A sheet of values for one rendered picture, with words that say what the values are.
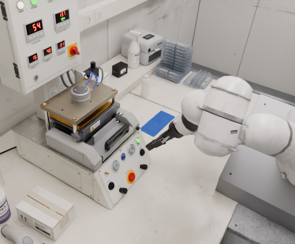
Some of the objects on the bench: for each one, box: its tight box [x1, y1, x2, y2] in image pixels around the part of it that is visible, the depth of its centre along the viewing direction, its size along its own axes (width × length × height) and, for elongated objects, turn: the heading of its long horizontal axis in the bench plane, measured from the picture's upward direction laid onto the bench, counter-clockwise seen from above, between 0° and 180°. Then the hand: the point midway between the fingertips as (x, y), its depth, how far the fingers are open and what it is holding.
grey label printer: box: [121, 28, 163, 65], centre depth 221 cm, size 25×20×17 cm
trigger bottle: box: [127, 30, 142, 68], centre depth 208 cm, size 9×8×25 cm
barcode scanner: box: [0, 225, 45, 244], centre depth 111 cm, size 20×8×8 cm, turn 54°
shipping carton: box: [15, 185, 76, 242], centre depth 120 cm, size 19×13×9 cm
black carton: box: [112, 61, 128, 78], centre depth 203 cm, size 6×9×7 cm
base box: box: [13, 129, 152, 210], centre depth 146 cm, size 54×38×17 cm
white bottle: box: [141, 75, 150, 98], centre depth 191 cm, size 5×5×14 cm
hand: (152, 144), depth 138 cm, fingers closed
